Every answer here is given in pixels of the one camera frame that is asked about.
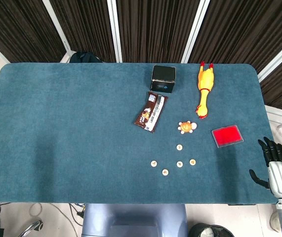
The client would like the chrome chair leg with caster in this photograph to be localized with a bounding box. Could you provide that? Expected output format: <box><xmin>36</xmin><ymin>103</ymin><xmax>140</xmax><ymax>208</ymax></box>
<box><xmin>19</xmin><ymin>220</ymin><xmax>44</xmax><ymax>237</ymax></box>

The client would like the blue felt table cloth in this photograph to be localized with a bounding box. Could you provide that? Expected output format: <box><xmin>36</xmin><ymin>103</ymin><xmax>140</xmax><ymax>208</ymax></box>
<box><xmin>0</xmin><ymin>63</ymin><xmax>282</xmax><ymax>205</ymax></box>

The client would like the black waste bin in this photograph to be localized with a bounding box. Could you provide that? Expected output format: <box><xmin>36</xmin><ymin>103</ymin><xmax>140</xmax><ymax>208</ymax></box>
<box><xmin>189</xmin><ymin>223</ymin><xmax>235</xmax><ymax>237</ymax></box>

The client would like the yellow rubber chicken toy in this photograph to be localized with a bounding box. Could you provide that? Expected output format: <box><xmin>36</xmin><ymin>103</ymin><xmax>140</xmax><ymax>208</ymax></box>
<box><xmin>195</xmin><ymin>61</ymin><xmax>216</xmax><ymax>119</ymax></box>

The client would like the brown snack packet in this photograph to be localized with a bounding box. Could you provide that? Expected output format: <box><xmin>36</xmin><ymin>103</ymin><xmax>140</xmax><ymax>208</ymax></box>
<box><xmin>133</xmin><ymin>91</ymin><xmax>169</xmax><ymax>134</ymax></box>

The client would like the black bag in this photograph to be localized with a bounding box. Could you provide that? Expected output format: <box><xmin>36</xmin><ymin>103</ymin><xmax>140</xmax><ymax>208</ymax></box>
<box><xmin>69</xmin><ymin>51</ymin><xmax>105</xmax><ymax>64</ymax></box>

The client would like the blue-grey robot torso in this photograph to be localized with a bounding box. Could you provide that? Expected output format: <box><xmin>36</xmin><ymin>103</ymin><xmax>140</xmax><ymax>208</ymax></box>
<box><xmin>81</xmin><ymin>203</ymin><xmax>188</xmax><ymax>237</ymax></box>

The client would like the red ink pad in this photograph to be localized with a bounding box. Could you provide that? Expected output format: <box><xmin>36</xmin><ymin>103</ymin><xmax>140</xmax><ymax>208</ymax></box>
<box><xmin>211</xmin><ymin>124</ymin><xmax>244</xmax><ymax>149</ymax></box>

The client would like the black cable with plug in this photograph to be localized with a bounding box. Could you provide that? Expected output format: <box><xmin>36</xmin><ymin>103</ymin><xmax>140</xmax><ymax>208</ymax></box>
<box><xmin>68</xmin><ymin>203</ymin><xmax>86</xmax><ymax>222</ymax></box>

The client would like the black cube box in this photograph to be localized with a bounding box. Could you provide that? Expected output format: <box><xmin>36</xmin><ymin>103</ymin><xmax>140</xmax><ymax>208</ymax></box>
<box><xmin>150</xmin><ymin>64</ymin><xmax>176</xmax><ymax>94</ymax></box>

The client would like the orange turtle toy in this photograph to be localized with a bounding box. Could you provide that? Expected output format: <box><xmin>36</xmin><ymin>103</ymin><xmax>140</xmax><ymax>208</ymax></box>
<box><xmin>177</xmin><ymin>120</ymin><xmax>198</xmax><ymax>135</ymax></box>

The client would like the white shoe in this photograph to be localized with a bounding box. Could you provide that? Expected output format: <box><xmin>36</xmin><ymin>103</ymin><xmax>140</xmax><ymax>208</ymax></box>
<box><xmin>270</xmin><ymin>211</ymin><xmax>281</xmax><ymax>232</ymax></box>

